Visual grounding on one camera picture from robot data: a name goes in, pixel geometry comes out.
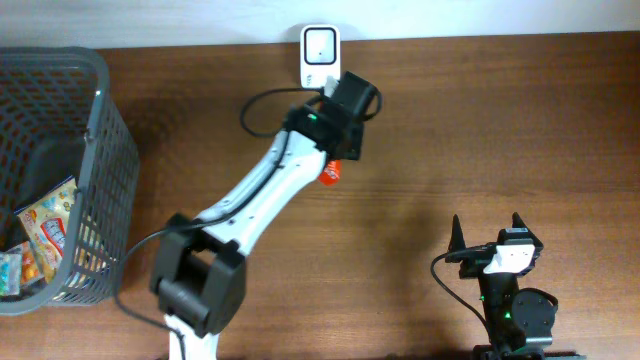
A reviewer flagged red Hacks candy bag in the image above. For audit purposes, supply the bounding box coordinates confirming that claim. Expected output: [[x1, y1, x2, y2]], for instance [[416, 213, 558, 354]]
[[317, 160, 342, 186]]

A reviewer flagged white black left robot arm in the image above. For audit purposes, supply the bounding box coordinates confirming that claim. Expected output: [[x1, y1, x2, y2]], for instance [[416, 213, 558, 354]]
[[149, 72, 383, 359]]

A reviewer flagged teal tissue pack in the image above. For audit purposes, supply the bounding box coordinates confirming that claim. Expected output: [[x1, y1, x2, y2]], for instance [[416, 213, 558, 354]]
[[0, 253, 22, 297]]

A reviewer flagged yellow snack bag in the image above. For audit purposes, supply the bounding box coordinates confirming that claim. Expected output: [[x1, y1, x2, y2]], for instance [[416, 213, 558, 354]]
[[14, 176, 77, 283]]

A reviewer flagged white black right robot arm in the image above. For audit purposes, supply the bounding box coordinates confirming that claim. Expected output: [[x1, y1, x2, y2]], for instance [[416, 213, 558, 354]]
[[445, 213, 583, 360]]

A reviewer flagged orange tissue pack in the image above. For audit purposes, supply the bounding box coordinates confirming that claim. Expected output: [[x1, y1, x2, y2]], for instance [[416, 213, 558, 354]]
[[20, 242, 43, 288]]

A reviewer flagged white barcode scanner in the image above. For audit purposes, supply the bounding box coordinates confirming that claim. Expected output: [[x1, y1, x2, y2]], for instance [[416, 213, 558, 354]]
[[300, 24, 341, 89]]

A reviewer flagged grey plastic mesh basket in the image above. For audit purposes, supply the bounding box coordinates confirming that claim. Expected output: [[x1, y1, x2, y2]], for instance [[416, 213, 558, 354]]
[[1, 47, 140, 316]]

